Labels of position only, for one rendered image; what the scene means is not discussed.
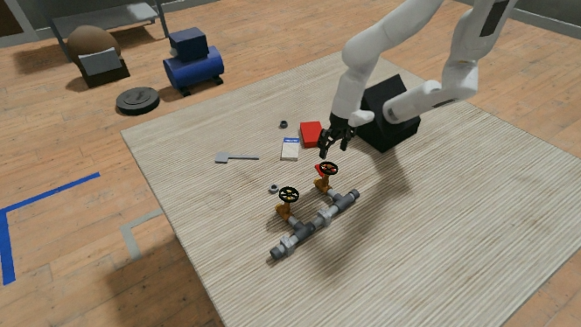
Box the grey hex nut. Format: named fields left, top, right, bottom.
left=269, top=184, right=279, bottom=194

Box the red rectangular box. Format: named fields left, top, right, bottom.
left=300, top=121, right=322, bottom=148

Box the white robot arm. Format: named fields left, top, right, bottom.
left=332, top=0, right=518, bottom=127

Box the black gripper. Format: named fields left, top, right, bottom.
left=316, top=110, right=358, bottom=160

